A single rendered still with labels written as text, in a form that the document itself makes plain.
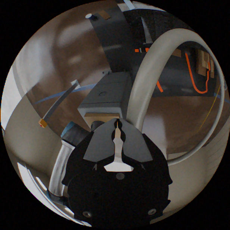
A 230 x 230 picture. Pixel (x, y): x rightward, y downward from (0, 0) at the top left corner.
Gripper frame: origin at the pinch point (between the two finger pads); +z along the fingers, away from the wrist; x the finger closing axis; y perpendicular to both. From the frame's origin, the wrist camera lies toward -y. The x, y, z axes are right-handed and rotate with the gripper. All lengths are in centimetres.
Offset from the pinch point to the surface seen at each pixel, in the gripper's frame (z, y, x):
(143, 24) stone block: 30, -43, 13
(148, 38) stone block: 42, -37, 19
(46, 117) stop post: 62, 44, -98
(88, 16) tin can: 82, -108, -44
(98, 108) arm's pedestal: 45, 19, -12
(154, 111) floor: 131, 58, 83
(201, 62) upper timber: 61, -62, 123
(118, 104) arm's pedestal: 43.5, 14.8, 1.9
